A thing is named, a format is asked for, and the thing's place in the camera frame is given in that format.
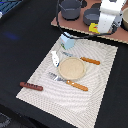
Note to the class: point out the beige bowl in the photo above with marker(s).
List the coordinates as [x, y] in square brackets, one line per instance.
[125, 18]

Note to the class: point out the dark grey frying pan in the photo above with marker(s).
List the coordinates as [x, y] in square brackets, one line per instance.
[91, 16]

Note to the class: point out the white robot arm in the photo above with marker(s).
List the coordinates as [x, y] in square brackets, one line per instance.
[109, 10]

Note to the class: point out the brown grilled sausage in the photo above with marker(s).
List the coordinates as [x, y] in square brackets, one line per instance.
[31, 86]

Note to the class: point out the round wooden plate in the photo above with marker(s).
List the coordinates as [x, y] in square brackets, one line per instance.
[72, 68]

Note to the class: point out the light blue cup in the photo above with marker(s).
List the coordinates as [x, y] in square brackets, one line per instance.
[66, 41]

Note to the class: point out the dark grey pot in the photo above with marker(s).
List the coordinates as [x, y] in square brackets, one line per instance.
[70, 9]

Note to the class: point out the beige woven placemat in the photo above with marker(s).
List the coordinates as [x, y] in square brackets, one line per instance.
[77, 107]

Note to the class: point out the white fish toy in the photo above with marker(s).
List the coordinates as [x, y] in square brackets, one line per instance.
[55, 58]

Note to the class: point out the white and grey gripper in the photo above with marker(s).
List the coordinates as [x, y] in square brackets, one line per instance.
[117, 20]

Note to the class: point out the knife with wooden handle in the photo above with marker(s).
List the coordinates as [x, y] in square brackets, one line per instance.
[82, 58]

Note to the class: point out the black stove burner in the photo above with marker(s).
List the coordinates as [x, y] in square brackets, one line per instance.
[96, 5]

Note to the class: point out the fork with wooden handle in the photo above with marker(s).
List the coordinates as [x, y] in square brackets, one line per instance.
[69, 82]

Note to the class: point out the yellow box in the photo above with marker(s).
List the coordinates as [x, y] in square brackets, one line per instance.
[93, 27]

